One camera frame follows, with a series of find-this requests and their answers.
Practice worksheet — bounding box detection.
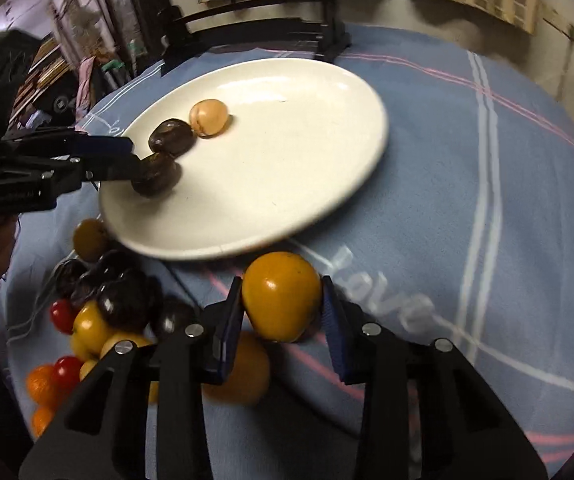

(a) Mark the tan peeled chestnut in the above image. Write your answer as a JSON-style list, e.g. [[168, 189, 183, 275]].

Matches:
[[189, 99, 230, 138]]

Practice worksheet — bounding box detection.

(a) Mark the large orange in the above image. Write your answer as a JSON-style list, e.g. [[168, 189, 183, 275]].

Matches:
[[202, 332, 271, 406]]

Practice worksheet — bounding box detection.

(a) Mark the red cherry tomato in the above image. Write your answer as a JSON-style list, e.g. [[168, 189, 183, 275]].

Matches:
[[51, 356, 85, 392], [50, 299, 77, 335]]

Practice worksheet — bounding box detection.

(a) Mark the large yellow fruit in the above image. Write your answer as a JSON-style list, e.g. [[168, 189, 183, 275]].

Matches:
[[241, 251, 324, 343]]

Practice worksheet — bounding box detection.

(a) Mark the small orange kumquat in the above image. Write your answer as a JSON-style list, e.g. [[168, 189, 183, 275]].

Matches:
[[31, 406, 58, 438], [26, 364, 60, 407]]

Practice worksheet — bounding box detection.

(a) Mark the white oval plate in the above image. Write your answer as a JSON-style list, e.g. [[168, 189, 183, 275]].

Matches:
[[98, 57, 388, 262]]

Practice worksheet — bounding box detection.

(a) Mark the pink cloth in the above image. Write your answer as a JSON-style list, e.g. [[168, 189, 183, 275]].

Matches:
[[74, 57, 99, 111]]

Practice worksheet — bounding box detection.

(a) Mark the wooden bookshelf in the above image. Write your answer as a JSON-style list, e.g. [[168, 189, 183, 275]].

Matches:
[[10, 35, 75, 126]]

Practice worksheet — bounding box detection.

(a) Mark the blue striped tablecloth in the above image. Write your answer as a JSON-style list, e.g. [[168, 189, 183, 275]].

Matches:
[[4, 22, 574, 480]]

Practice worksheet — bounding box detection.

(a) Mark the dark brown chestnut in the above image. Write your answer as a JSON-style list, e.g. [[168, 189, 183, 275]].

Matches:
[[96, 249, 140, 281], [131, 152, 183, 197], [96, 269, 163, 333], [153, 296, 200, 341], [54, 259, 90, 298], [148, 118, 198, 157]]

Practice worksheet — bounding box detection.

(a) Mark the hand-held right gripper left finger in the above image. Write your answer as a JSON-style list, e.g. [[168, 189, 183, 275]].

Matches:
[[18, 276, 244, 480]]

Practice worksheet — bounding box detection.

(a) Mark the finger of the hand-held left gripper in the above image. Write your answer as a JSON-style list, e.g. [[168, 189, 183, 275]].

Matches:
[[42, 152, 154, 196], [2, 129, 135, 161]]

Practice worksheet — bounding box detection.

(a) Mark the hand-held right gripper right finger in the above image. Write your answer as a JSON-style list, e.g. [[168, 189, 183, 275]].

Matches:
[[321, 275, 550, 480]]

